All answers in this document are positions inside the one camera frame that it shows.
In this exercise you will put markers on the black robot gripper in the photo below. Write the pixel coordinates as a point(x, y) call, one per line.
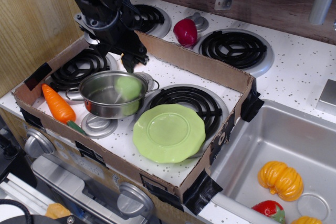
point(113, 36)

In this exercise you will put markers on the light green toy broccoli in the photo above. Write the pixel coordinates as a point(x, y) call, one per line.
point(127, 88)

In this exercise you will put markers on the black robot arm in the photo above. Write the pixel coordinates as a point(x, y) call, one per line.
point(105, 10)

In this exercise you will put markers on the stainless steel pot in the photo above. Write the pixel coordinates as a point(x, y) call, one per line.
point(100, 98)

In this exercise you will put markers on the black back left burner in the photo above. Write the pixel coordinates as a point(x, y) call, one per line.
point(146, 18)

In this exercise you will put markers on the black burner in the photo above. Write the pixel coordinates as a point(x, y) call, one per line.
point(238, 49)
point(146, 18)
point(78, 68)
point(201, 101)

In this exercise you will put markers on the black front left burner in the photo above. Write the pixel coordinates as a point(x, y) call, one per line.
point(78, 68)

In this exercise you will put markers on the dark red toy pepper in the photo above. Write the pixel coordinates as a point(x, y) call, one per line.
point(185, 32)

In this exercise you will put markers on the orange toy carrot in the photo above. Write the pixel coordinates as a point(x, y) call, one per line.
point(60, 109)

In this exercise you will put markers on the light green plate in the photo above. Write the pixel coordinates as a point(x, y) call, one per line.
point(169, 133)

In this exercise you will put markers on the black front right burner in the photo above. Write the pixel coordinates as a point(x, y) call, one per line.
point(201, 101)

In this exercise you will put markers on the silver left stove knob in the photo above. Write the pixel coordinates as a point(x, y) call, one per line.
point(37, 144)

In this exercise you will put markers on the silver stove knob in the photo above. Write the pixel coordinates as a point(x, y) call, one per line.
point(37, 144)
point(133, 202)

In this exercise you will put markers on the black back right burner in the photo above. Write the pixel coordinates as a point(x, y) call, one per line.
point(238, 49)

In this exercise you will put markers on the silver right stove knob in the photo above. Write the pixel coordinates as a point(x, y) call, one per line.
point(133, 202)

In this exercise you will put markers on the brown cardboard fence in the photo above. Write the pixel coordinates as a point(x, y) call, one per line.
point(188, 184)

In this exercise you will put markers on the orange toy bottom left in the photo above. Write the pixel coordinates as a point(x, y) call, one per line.
point(56, 211)

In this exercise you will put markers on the silver sink basin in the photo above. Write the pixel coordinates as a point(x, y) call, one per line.
point(277, 133)

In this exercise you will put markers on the orange toy pumpkin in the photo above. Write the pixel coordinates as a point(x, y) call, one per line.
point(282, 180)

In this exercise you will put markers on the silver faucet base block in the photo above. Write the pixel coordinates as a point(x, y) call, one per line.
point(326, 102)

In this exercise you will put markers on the silver faucet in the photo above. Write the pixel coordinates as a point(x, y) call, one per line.
point(319, 11)

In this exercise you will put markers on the yellow toy fruit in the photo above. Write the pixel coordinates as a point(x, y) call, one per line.
point(307, 220)

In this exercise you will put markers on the silver oven door handle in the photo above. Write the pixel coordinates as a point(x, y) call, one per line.
point(73, 192)

